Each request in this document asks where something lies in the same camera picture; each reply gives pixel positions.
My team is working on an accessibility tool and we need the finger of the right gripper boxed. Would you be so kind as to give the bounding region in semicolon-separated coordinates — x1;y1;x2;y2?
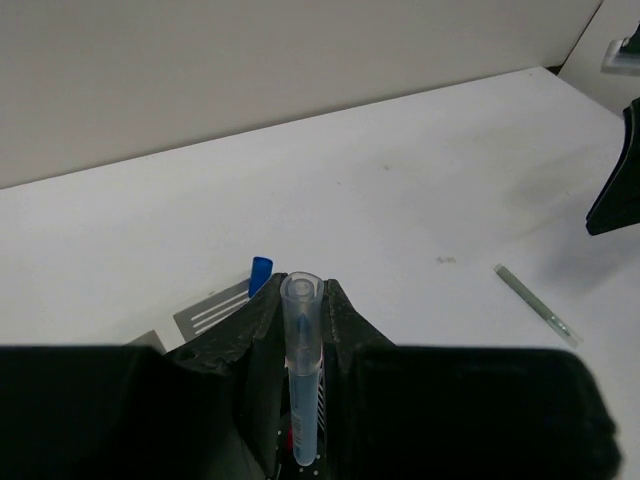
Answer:
586;98;640;236

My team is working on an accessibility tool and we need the black container front right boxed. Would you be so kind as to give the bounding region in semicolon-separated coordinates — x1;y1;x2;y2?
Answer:
272;367;327;480

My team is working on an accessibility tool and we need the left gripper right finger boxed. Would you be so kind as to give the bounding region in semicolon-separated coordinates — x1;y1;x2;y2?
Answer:
322;279;398;479

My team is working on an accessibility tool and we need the blue whiteboard marker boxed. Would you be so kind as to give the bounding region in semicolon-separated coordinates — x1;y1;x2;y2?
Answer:
248;256;273;298

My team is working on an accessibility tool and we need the grey green pen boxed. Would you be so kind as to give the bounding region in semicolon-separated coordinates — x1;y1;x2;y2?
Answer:
493;264;582;348

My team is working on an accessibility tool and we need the light blue pen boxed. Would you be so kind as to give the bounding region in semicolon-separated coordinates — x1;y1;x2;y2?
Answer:
280;272;324;467

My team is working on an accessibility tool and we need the white container back left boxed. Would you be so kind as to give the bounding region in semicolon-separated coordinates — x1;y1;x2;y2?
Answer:
126;330;166;355

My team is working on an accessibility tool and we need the white container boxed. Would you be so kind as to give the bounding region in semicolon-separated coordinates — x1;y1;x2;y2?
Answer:
172;278;249;342
126;330;166;355

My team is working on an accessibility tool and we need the white container back right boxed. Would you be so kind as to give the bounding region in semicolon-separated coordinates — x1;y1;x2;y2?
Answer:
172;278;249;342

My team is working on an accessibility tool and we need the red pen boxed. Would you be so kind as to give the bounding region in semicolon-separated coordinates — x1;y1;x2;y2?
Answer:
284;426;293;453

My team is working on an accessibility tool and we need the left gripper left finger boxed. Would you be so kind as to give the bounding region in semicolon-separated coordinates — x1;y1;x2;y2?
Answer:
167;273;285;475

